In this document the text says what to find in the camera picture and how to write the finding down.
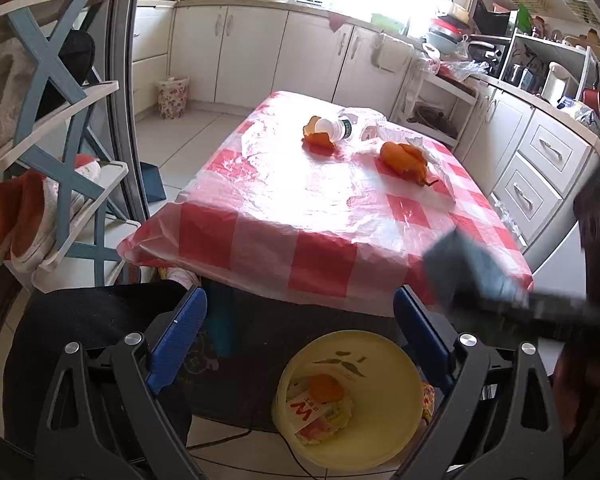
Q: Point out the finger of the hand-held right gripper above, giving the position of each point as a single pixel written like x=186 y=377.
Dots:
x=470 y=270

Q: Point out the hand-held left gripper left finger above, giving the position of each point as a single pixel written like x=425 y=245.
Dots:
x=180 y=330

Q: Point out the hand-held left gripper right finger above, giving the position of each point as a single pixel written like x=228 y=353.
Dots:
x=425 y=340

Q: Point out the yellow plastic bucket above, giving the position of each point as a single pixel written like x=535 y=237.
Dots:
x=380 y=410

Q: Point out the red paper snack packet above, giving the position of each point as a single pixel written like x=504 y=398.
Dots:
x=310 y=412

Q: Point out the clear plastic bag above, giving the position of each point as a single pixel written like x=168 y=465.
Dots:
x=372 y=127
x=462 y=67

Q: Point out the white plastic bottle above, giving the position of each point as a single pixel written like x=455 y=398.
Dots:
x=332 y=129

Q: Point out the floral house slipper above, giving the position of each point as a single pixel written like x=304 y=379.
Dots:
x=177 y=276
x=427 y=400

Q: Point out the dark floor mat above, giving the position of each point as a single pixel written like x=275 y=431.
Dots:
x=260 y=340

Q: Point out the white drawer cabinet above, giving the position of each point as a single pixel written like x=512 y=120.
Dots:
x=545 y=160

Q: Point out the silver blue foil bag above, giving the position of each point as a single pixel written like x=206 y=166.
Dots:
x=580 y=112

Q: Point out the red pot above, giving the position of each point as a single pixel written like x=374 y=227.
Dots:
x=592 y=99

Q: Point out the blue grey dustpan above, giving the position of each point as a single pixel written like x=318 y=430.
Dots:
x=152 y=185

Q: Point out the red white checkered table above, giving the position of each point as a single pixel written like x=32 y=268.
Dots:
x=290 y=220

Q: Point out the white trolley shelf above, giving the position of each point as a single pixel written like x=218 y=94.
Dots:
x=440 y=80

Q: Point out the clear plastic bag on counter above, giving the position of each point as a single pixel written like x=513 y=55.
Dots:
x=462 y=67

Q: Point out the white counter rack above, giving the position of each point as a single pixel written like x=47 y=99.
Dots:
x=545 y=42

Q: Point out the black toaster oven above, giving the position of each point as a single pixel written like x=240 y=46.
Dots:
x=485 y=52

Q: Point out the floral waste bin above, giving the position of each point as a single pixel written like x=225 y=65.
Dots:
x=172 y=97

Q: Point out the green box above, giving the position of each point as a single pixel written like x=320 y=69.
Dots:
x=525 y=19

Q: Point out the stacked pots and bowls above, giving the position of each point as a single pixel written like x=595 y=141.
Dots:
x=445 y=35

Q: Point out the black microwave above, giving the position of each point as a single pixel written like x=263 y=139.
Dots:
x=490 y=17

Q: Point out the green basin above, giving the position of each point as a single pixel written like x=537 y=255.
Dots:
x=387 y=21

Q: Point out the red hanging cloth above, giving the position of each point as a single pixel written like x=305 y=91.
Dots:
x=337 y=20

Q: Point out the white kitchen base cabinets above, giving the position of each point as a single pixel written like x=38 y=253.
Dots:
x=250 y=50

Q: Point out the black slipper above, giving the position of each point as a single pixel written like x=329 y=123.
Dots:
x=75 y=60

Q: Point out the blue white shoe rack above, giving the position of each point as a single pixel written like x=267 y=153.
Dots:
x=55 y=67

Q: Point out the white fluffy slipper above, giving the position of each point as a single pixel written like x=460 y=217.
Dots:
x=0 y=100

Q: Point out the grey door frame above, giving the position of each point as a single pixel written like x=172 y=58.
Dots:
x=114 y=85

